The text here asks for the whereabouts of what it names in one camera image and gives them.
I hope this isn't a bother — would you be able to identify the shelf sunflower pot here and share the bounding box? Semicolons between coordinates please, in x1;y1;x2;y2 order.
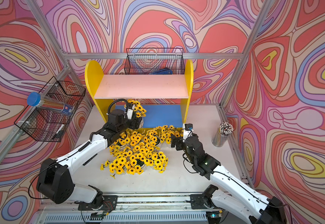
109;131;131;153
100;154;132;179
129;131;145;150
124;153;146;175
159;125;182;144
144;152;169;173
128;99;147;128
143;128;162;148

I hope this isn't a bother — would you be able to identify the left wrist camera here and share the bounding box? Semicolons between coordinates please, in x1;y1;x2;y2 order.
125;103;135;120

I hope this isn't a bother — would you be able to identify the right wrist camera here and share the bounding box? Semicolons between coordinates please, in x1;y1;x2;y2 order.
184;123;193;134

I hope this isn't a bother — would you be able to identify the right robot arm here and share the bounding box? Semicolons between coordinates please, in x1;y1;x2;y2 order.
171;134;287;224

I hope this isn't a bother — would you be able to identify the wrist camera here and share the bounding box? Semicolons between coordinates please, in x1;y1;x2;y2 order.
125;103;135;120
184;123;193;134

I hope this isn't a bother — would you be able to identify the clear cup of pencils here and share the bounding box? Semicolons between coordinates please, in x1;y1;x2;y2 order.
212;122;234;147

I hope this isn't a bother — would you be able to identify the yellow wooden shelf unit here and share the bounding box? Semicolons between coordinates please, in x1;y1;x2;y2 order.
85;60;194;129

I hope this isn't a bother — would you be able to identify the black wire basket left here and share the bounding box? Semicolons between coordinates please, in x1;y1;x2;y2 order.
14;77;86;142

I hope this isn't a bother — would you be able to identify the black wire basket back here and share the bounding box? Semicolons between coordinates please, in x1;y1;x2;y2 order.
124;47;185;75

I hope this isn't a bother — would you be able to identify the blue object in back basket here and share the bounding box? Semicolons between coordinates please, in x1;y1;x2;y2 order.
149;68;173;75

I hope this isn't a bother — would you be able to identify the metal base rail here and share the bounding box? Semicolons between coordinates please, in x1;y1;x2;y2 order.
39;191;272;223

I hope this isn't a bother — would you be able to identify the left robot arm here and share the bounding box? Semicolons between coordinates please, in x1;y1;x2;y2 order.
36;109;142;210

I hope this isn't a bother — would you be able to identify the black marker in basket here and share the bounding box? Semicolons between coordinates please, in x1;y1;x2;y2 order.
52;124;65;140

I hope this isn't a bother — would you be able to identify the clear tube blue cap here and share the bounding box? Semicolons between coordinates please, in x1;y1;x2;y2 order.
27;92;74;116

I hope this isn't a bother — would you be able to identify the black wire basket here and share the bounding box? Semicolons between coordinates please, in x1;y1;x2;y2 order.
14;77;86;142
124;47;185;75

